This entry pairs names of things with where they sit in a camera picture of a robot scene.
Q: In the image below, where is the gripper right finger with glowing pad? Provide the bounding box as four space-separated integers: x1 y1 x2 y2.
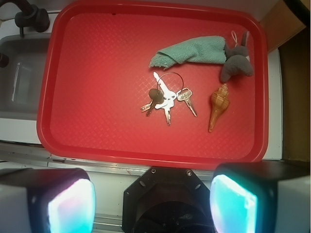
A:
209 161 311 233

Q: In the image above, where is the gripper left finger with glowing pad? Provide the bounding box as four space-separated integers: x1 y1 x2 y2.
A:
0 168 96 233

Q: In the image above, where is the gray plush animal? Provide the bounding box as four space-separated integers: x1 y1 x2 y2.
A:
220 31 255 83

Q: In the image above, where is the brown spiral seashell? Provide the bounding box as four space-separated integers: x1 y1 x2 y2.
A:
208 83 230 133

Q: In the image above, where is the gray toy sink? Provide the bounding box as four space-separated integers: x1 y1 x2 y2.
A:
0 33 51 120

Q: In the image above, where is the red plastic tray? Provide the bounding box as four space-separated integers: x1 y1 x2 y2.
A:
37 0 269 169

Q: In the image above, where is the teal knitted cloth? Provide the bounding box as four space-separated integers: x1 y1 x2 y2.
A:
149 36 226 69

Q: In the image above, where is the brown cardboard box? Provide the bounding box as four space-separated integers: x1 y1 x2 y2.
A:
260 0 307 53

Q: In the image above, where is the black toy faucet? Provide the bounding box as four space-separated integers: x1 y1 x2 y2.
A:
14 0 50 38

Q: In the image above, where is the bunch of keys on ring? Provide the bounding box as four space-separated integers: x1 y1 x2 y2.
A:
140 71 198 126

